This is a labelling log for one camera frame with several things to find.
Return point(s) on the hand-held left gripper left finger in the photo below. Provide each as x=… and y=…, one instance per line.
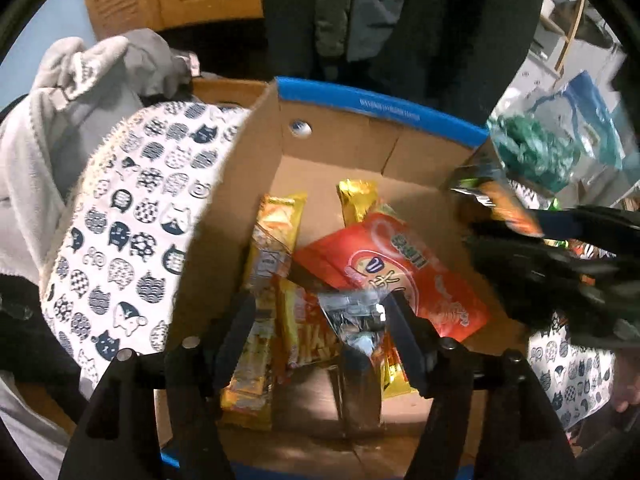
x=235, y=340

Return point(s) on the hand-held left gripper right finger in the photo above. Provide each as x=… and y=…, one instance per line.
x=407, y=340

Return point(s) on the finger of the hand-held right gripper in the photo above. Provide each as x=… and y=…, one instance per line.
x=575, y=222
x=525, y=260

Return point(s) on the silver foil snack packet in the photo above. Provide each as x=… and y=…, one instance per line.
x=350, y=325

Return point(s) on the orange snack bag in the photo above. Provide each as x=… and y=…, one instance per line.
x=500, y=200

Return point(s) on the orange yellow snack packet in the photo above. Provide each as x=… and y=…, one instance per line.
x=305, y=330

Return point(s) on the red snack bag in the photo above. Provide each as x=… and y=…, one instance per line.
x=400, y=260

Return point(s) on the long yellow snack packet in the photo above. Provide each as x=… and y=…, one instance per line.
x=272, y=240
x=357, y=200

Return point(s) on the cardboard box with blue rim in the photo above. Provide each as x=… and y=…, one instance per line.
x=325, y=160

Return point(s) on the person's right hand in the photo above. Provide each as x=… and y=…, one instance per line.
x=629, y=390

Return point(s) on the blue plastic bag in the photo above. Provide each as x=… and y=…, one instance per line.
x=595, y=110

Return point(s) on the cat print tablecloth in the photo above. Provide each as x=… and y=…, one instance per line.
x=125, y=210

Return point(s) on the wooden shelf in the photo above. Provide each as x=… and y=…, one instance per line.
x=570, y=35

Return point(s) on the black long coat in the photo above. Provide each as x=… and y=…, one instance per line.
x=465, y=35

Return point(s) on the light grey fleece robe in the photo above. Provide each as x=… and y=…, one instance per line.
x=30, y=160

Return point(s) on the grey blue jacket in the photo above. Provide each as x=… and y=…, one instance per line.
x=385, y=10

